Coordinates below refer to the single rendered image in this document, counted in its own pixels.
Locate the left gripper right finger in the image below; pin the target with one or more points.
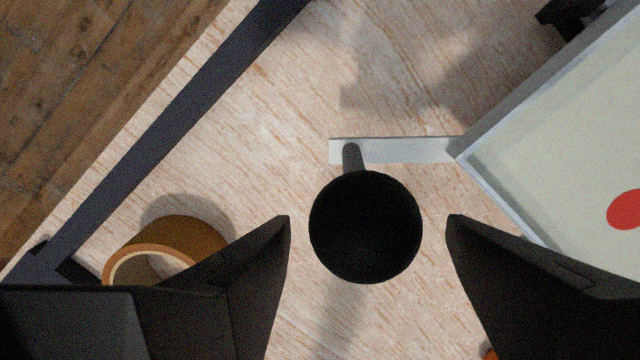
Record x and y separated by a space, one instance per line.
537 304

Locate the clear-lidded square tray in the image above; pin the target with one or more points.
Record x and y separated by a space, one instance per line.
560 156

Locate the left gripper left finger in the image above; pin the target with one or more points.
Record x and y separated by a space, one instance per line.
221 308

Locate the brown tape roll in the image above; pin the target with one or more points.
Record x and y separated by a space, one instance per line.
183 238

